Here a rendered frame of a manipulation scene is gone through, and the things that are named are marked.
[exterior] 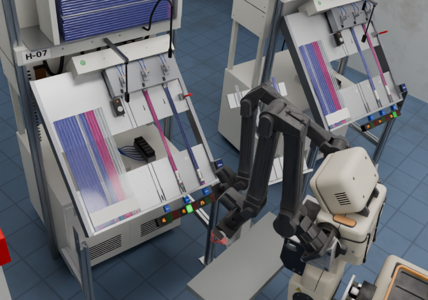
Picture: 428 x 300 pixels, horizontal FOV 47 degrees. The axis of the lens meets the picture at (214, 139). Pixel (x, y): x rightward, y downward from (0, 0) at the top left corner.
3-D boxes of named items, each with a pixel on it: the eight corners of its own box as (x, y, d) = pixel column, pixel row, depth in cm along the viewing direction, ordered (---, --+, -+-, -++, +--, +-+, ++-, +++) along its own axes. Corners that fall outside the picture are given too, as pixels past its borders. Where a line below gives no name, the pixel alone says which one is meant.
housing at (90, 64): (164, 58, 251) (174, 49, 239) (71, 83, 227) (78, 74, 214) (158, 43, 251) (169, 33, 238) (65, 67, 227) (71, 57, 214)
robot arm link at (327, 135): (254, 80, 186) (263, 72, 194) (235, 105, 194) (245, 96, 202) (348, 155, 183) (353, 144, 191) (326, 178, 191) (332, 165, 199)
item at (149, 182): (213, 179, 248) (216, 178, 245) (90, 233, 215) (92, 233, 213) (200, 144, 248) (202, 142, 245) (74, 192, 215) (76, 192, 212)
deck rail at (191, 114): (215, 180, 251) (221, 179, 246) (212, 182, 250) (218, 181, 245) (165, 49, 251) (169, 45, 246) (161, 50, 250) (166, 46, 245)
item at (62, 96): (185, 111, 250) (189, 109, 245) (58, 154, 217) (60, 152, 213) (162, 50, 250) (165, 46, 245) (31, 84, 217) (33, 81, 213)
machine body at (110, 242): (180, 231, 310) (185, 157, 271) (74, 282, 276) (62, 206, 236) (130, 169, 349) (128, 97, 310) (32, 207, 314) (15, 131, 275)
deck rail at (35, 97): (90, 235, 218) (93, 235, 212) (85, 237, 217) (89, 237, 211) (31, 84, 217) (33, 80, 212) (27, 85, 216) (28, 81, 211)
